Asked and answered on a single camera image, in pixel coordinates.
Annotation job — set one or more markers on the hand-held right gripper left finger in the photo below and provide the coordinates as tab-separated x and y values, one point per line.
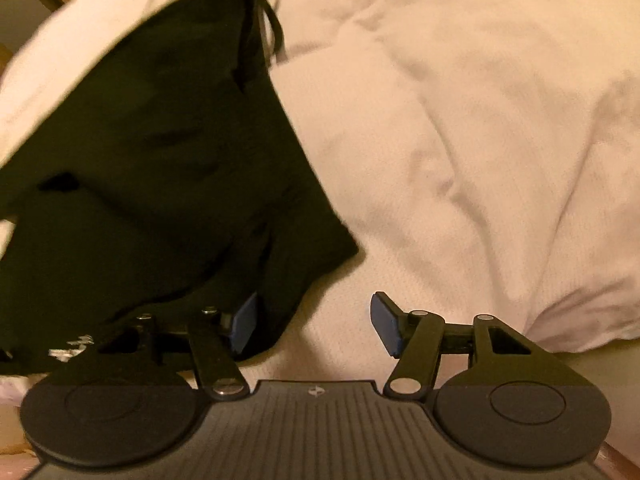
245	322

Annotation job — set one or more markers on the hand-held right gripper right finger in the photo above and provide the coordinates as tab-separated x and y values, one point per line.
385	325

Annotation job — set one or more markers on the wooden furniture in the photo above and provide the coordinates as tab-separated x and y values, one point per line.
30	5

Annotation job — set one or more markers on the white duvet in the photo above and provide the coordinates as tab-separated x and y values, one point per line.
475	135

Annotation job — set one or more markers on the black garment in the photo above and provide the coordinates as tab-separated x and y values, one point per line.
150	160

